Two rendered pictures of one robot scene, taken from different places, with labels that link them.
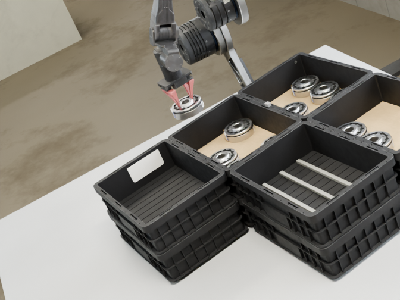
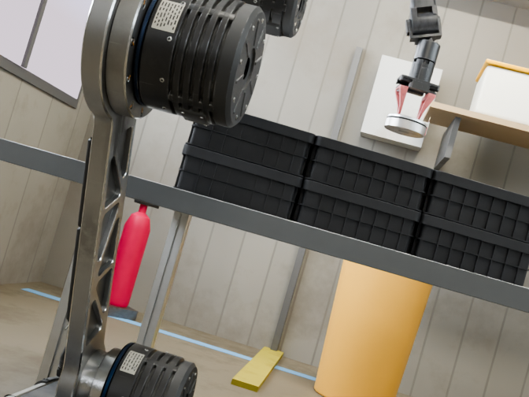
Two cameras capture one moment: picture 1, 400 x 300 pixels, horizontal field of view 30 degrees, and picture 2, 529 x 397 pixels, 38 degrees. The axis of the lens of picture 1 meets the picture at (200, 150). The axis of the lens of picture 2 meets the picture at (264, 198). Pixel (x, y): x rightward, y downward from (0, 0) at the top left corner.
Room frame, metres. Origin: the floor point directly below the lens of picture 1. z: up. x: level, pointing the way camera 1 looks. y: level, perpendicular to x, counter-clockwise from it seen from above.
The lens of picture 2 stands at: (4.13, 0.29, 0.66)
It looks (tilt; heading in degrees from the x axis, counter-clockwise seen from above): 3 degrees up; 198
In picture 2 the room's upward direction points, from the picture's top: 16 degrees clockwise
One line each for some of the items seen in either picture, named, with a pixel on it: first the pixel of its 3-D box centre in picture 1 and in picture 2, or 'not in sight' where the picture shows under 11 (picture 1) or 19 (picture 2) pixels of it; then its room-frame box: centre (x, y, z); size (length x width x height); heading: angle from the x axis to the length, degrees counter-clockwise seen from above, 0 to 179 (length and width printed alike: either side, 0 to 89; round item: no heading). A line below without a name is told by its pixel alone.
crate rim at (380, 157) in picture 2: (232, 131); (360, 163); (2.13, -0.12, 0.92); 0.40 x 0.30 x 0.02; 20
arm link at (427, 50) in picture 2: (164, 55); (427, 53); (2.20, -0.02, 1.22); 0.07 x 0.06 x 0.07; 10
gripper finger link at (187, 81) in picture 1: (183, 88); (408, 100); (2.21, -0.03, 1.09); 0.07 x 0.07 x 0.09; 19
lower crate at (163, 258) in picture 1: (175, 221); (452, 251); (2.03, 0.16, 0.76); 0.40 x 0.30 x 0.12; 20
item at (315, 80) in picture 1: (305, 83); not in sight; (2.36, -0.44, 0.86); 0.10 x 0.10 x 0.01
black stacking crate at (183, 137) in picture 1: (237, 144); (355, 181); (2.13, -0.12, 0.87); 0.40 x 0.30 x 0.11; 20
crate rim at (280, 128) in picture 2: (302, 85); (253, 131); (2.24, -0.40, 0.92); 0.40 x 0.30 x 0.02; 20
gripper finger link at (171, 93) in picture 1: (177, 92); (416, 103); (2.21, -0.01, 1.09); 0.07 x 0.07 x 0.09; 19
